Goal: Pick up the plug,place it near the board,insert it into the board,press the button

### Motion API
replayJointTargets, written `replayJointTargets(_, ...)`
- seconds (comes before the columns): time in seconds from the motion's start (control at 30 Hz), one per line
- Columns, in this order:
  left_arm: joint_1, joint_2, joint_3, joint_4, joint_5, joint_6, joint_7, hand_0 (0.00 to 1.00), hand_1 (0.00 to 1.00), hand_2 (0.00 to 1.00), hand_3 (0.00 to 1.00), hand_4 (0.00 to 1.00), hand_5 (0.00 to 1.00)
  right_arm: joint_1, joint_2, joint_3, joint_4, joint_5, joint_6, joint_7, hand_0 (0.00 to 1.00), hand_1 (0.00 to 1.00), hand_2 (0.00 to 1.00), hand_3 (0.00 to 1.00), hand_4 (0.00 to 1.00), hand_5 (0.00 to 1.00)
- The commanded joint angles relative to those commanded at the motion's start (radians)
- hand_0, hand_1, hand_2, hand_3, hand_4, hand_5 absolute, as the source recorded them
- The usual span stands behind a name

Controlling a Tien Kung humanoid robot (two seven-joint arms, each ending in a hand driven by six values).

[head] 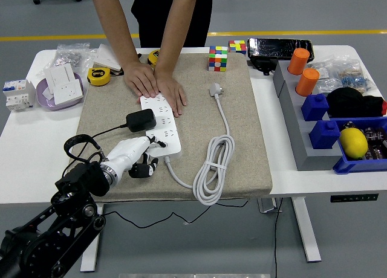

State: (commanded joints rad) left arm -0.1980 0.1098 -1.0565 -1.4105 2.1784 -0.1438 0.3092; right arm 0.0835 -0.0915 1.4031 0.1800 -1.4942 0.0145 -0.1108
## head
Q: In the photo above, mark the small black speckled object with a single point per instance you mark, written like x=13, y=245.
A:
x=348, y=124

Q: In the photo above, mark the black plug adapter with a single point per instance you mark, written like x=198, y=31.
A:
x=140, y=120

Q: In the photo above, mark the clear bag of metal screws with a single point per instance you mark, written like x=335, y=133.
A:
x=71, y=56

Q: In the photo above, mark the flat white switch panel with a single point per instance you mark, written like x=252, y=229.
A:
x=102, y=57

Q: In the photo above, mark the white circuit breaker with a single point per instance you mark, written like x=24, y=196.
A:
x=18, y=95

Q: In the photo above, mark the red object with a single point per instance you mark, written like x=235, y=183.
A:
x=384, y=108

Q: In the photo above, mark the dark capacitors pack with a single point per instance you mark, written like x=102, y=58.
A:
x=376, y=142

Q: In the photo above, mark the grey-brown mat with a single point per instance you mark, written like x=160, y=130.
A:
x=236, y=139

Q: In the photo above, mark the orange plastic cylinder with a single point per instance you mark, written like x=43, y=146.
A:
x=306, y=83
x=298, y=62

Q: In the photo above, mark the white power strip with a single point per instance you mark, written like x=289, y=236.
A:
x=172, y=152

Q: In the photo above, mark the small colourful puzzle cube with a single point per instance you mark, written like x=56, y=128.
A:
x=237, y=46

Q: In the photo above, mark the grey under-table bracket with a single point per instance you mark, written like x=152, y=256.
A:
x=267, y=205

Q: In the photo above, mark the clear bag of small parts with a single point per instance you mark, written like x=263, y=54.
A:
x=325, y=75

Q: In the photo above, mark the person's left hand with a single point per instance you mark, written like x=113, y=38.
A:
x=170, y=89

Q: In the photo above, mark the person's right forearm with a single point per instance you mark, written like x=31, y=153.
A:
x=116, y=24

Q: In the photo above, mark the blue plastic bin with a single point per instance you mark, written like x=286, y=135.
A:
x=347, y=166

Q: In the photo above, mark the black device in plastic wrap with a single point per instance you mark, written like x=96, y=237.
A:
x=278, y=48

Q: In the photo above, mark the purple bowl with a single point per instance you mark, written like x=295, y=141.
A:
x=42, y=102

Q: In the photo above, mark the clear bag of blue parts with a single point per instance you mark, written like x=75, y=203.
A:
x=353, y=77

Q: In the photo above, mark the black table control panel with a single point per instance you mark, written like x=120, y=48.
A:
x=353, y=198

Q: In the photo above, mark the yellow lemon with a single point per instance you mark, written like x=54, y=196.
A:
x=353, y=143

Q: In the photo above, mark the large colourful puzzle cube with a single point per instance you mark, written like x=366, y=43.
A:
x=217, y=60

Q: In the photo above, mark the person's right hand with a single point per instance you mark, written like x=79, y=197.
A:
x=140, y=80

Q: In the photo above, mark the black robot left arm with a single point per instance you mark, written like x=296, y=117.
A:
x=39, y=238

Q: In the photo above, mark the white wall socket panel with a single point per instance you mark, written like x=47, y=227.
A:
x=69, y=92

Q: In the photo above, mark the person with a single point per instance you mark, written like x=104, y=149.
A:
x=149, y=18

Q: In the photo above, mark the white switch panel box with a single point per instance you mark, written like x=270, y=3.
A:
x=59, y=74

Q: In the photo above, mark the person's left forearm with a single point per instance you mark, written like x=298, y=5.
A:
x=178, y=24

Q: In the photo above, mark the white table leg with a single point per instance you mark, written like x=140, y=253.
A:
x=305, y=229
x=90, y=260

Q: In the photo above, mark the grey stepped block base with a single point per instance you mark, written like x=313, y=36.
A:
x=297, y=133

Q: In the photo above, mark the blue plastic block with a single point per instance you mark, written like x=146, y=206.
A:
x=314, y=108
x=323, y=136

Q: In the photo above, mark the black cloth bundle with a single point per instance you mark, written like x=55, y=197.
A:
x=350, y=102

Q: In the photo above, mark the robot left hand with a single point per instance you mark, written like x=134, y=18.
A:
x=127, y=152

